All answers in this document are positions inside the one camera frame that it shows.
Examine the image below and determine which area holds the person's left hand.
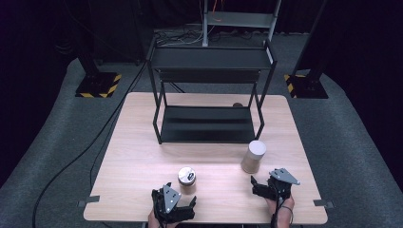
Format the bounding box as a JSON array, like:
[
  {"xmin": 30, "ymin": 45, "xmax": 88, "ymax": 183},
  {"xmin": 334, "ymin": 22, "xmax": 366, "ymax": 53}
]
[{"xmin": 146, "ymin": 209, "xmax": 179, "ymax": 228}]

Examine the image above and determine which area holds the person's right hand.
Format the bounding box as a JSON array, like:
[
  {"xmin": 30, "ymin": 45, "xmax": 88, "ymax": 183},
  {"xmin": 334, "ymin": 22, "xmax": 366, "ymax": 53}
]
[{"xmin": 265, "ymin": 194, "xmax": 296, "ymax": 222}]

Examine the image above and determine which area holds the small jar with silver lid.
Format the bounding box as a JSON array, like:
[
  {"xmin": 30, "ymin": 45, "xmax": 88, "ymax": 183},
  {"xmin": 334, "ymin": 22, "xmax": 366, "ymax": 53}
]
[{"xmin": 177, "ymin": 166, "xmax": 198, "ymax": 196}]

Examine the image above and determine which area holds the orange cable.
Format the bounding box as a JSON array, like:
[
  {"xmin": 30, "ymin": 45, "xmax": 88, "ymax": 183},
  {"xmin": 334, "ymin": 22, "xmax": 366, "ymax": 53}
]
[{"xmin": 210, "ymin": 0, "xmax": 225, "ymax": 23}]

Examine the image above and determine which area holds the black stand with striped base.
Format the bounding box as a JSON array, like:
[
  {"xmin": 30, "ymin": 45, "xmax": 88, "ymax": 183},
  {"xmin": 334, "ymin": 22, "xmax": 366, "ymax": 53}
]
[
  {"xmin": 75, "ymin": 31, "xmax": 123, "ymax": 99},
  {"xmin": 283, "ymin": 0, "xmax": 330, "ymax": 100}
]

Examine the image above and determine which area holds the grey table bracket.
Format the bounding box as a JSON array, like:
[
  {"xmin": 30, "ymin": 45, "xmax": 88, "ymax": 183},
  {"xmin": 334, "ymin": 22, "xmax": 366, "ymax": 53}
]
[
  {"xmin": 313, "ymin": 199, "xmax": 335, "ymax": 210},
  {"xmin": 77, "ymin": 195, "xmax": 101, "ymax": 209}
]

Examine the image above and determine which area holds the bundle of floor cables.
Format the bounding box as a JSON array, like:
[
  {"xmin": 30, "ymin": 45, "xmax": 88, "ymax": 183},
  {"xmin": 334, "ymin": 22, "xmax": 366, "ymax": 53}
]
[{"xmin": 154, "ymin": 28, "xmax": 204, "ymax": 48}]

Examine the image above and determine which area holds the grey metal stand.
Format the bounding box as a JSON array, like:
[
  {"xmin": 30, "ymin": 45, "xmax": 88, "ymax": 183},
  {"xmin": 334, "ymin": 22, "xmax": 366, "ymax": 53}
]
[{"xmin": 201, "ymin": 0, "xmax": 282, "ymax": 48}]

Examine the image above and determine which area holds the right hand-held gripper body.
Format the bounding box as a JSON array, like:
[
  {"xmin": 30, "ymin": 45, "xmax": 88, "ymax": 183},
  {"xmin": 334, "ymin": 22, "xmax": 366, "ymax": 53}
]
[{"xmin": 265, "ymin": 167, "xmax": 301, "ymax": 201}]

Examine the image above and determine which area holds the right hand-held gripper cable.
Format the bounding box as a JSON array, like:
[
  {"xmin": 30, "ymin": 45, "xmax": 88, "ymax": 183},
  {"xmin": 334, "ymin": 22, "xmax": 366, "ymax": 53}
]
[{"xmin": 270, "ymin": 195, "xmax": 284, "ymax": 228}]

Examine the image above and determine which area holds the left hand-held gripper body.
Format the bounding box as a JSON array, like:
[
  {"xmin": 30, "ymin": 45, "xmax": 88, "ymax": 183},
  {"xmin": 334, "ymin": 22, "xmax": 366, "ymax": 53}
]
[{"xmin": 151, "ymin": 181, "xmax": 188, "ymax": 223}]

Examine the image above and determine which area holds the long black floor cable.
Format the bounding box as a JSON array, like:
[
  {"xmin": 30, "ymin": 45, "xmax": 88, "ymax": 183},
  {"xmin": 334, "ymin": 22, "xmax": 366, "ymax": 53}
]
[{"xmin": 31, "ymin": 62, "xmax": 148, "ymax": 228}]

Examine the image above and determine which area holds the thin black floor cable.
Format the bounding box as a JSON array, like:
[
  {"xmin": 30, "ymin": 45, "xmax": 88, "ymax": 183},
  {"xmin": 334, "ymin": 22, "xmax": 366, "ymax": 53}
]
[{"xmin": 89, "ymin": 103, "xmax": 125, "ymax": 191}]

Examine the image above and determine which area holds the black two-tier metal rack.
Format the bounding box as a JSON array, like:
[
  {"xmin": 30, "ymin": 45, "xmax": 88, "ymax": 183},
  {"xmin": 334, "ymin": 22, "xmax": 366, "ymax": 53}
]
[{"xmin": 145, "ymin": 38, "xmax": 278, "ymax": 145}]

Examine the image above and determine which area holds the tall canister with white lid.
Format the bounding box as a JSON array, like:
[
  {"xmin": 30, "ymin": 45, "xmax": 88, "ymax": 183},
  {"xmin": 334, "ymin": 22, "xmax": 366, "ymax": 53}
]
[{"xmin": 240, "ymin": 140, "xmax": 267, "ymax": 175}]

